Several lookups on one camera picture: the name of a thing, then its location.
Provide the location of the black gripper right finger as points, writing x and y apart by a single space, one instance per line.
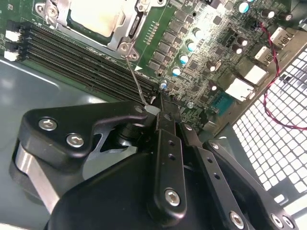
212 169

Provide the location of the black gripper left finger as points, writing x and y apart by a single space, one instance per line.
72 115

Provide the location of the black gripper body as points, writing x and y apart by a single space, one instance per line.
108 203

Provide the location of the metal locking lever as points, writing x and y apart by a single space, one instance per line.
136 81

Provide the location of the silver CPU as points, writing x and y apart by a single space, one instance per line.
96 14

